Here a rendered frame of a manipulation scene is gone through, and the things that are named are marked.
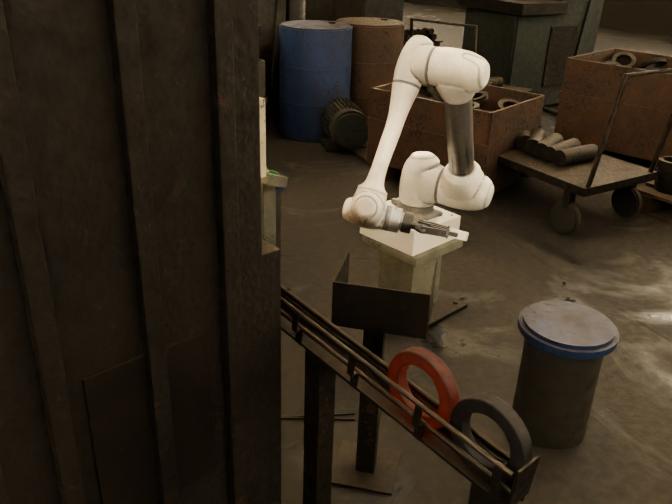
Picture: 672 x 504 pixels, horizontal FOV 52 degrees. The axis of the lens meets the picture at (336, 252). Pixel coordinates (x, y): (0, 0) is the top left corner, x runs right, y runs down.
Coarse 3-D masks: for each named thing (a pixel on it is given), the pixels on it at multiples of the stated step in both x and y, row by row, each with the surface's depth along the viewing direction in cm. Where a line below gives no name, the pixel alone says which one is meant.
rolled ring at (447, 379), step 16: (400, 352) 150; (416, 352) 147; (432, 352) 147; (400, 368) 151; (432, 368) 144; (448, 368) 144; (400, 384) 154; (448, 384) 142; (400, 400) 154; (448, 400) 142; (448, 416) 144
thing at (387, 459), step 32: (352, 288) 183; (384, 288) 181; (352, 320) 187; (384, 320) 185; (416, 320) 183; (384, 352) 204; (352, 448) 228; (384, 448) 229; (352, 480) 215; (384, 480) 216
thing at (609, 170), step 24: (648, 72) 352; (528, 144) 428; (552, 144) 424; (576, 144) 426; (600, 144) 365; (528, 168) 407; (552, 168) 406; (576, 168) 407; (600, 168) 409; (624, 168) 411; (576, 192) 381; (600, 192) 384; (624, 192) 421; (552, 216) 401; (576, 216) 388; (624, 216) 426
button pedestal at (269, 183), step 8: (272, 176) 293; (280, 176) 296; (264, 184) 301; (272, 184) 294; (280, 184) 298; (264, 192) 302; (272, 192) 305; (264, 200) 304; (272, 200) 307; (264, 208) 305; (272, 208) 309; (264, 216) 307; (272, 216) 310; (264, 224) 309; (272, 224) 312; (264, 232) 310; (272, 232) 314; (272, 240) 315; (288, 288) 327
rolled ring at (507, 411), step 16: (464, 400) 139; (480, 400) 136; (496, 400) 135; (464, 416) 140; (496, 416) 133; (512, 416) 132; (464, 432) 143; (512, 432) 131; (528, 432) 133; (464, 448) 143; (512, 448) 133; (528, 448) 132; (512, 464) 134; (512, 480) 135
